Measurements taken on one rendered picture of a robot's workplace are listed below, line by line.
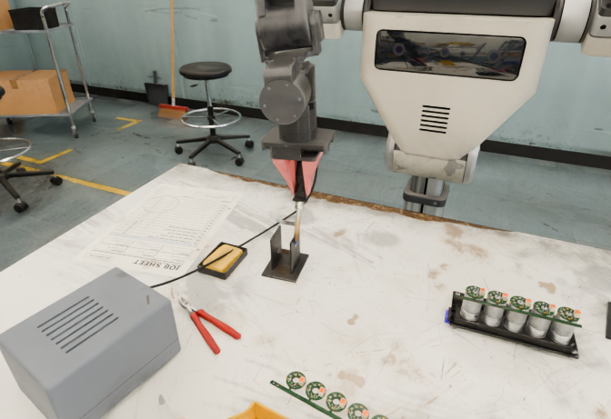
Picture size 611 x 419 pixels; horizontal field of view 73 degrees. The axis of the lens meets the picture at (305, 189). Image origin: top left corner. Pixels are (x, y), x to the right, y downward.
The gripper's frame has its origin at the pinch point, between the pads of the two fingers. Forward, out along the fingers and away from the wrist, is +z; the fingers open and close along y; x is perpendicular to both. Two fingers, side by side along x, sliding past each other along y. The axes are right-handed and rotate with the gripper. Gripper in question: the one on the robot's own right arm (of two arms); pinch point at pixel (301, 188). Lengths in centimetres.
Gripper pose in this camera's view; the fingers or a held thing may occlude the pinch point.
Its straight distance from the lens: 67.0
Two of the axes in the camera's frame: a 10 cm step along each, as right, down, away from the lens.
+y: 9.7, 0.8, -2.4
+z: 0.4, 8.8, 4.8
